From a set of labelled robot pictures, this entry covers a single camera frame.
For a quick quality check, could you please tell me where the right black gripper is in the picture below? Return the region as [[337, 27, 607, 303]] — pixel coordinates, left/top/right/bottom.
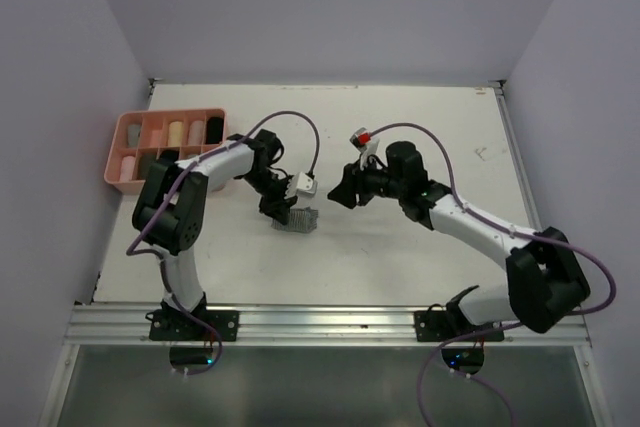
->
[[327, 150, 405, 208]]

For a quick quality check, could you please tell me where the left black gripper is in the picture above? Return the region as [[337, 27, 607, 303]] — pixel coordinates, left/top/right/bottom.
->
[[242, 170, 298, 225]]

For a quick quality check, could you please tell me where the grey striped underwear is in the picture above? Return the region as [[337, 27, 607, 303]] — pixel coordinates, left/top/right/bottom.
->
[[271, 207, 319, 234]]

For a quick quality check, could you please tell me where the beige navy-trimmed underwear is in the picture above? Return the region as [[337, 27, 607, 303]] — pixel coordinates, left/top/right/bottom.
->
[[167, 121, 184, 147]]

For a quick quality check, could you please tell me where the plain grey underwear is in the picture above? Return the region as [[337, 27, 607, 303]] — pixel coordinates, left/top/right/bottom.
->
[[126, 123, 142, 149]]

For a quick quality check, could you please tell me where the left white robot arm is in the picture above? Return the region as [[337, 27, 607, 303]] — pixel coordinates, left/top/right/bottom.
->
[[126, 130, 297, 340]]

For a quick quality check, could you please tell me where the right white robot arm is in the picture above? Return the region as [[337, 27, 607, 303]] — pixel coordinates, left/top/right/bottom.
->
[[328, 133, 591, 340]]

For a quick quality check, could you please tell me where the black rolled cloth back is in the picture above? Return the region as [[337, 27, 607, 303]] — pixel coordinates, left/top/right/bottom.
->
[[205, 117, 225, 145]]

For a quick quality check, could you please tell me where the black rolled cloth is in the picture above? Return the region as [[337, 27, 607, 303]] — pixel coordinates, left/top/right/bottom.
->
[[205, 117, 225, 145], [158, 149, 180, 162]]

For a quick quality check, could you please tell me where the beige rolled cloth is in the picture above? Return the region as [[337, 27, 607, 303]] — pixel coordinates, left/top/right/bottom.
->
[[187, 119, 205, 146]]

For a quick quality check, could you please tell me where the black rolled cloth front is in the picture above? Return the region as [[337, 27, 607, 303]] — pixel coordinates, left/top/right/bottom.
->
[[158, 149, 180, 162]]

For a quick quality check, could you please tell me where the olive rolled cloth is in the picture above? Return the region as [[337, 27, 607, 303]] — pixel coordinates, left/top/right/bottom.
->
[[137, 152, 156, 181]]

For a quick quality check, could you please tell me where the pink divided storage tray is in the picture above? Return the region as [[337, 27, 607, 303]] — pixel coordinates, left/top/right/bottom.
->
[[104, 108, 227, 195]]

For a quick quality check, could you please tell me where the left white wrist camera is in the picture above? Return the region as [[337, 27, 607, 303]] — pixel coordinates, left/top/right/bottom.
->
[[286, 172, 318, 197]]

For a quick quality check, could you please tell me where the red cable connector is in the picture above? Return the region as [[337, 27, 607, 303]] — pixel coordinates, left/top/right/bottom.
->
[[357, 132, 371, 145]]

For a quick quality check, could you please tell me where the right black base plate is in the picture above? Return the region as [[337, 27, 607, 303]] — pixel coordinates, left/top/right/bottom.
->
[[413, 303, 493, 342]]

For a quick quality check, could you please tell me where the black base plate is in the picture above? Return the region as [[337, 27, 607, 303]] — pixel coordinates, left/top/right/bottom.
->
[[145, 309, 239, 342], [413, 303, 493, 342]]

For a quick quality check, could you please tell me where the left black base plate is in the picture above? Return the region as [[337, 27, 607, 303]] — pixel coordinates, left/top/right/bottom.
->
[[145, 309, 239, 342]]

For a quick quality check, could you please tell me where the aluminium mounting rail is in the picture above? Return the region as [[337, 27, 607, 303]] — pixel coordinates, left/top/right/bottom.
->
[[63, 301, 593, 348]]

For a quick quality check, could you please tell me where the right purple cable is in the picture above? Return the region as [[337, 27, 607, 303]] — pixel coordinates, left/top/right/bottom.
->
[[369, 122, 618, 427]]

